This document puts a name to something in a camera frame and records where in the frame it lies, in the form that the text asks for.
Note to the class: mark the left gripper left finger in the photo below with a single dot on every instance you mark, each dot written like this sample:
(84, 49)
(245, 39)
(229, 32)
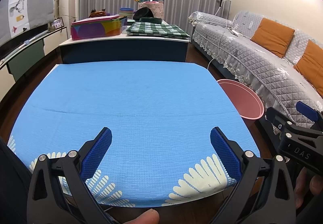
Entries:
(58, 193)

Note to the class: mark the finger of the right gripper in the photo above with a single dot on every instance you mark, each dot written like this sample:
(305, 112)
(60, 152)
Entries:
(278, 120)
(307, 111)

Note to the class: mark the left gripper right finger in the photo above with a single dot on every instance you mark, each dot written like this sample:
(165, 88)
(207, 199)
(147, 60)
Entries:
(263, 192)

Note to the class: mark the right hand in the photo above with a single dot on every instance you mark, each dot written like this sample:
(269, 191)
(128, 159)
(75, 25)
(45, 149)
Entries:
(315, 186)

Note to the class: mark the left hand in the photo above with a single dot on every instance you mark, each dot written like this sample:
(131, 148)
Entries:
(151, 216)

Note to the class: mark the pink plastic basin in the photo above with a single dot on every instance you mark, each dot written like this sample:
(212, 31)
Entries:
(244, 99)

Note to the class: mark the orange cushion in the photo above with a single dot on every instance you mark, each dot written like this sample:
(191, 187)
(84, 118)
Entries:
(273, 36)
(310, 66)

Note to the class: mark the grey quilted sofa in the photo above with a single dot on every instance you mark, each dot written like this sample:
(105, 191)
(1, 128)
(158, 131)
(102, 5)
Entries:
(273, 79)

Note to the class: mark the blue tablecloth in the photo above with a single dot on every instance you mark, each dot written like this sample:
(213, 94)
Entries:
(160, 114)

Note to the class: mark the tv cabinet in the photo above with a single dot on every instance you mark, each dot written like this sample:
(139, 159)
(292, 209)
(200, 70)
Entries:
(24, 57)

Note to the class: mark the dark coffee table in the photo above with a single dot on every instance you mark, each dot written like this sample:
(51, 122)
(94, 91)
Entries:
(124, 47)

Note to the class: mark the green checkered cloth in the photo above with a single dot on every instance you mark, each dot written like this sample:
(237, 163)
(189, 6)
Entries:
(156, 30)

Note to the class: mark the pink lace basket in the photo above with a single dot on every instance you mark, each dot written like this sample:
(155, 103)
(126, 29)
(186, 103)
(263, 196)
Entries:
(157, 7)

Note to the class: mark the black green handbag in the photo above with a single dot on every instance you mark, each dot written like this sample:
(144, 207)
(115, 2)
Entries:
(146, 15)

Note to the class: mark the colourful storage box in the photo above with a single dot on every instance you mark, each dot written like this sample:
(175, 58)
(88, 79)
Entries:
(98, 27)

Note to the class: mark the brown figurine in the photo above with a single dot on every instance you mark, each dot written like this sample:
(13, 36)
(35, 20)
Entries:
(94, 13)

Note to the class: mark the covered television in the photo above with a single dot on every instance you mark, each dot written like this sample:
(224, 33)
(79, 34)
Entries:
(19, 16)

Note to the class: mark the stack of coloured bowls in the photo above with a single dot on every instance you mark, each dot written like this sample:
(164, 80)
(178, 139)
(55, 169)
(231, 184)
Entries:
(126, 12)

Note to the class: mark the picture frame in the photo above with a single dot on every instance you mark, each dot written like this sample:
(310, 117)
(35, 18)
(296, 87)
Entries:
(58, 23)

